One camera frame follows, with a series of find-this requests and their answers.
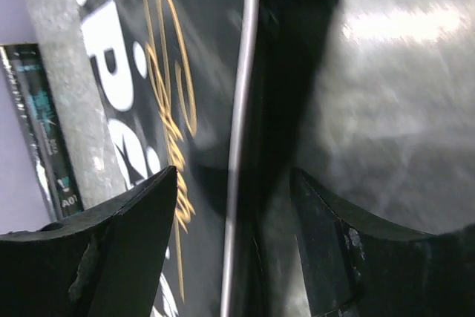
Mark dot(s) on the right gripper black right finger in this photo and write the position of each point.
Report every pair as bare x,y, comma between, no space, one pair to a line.
358,264

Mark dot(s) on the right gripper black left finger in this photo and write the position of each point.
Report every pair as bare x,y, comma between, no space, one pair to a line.
105,261

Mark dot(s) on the black shuttlecock tube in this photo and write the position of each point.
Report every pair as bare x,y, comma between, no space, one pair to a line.
29,86

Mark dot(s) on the black racket bag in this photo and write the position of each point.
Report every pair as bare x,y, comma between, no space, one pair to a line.
187,83

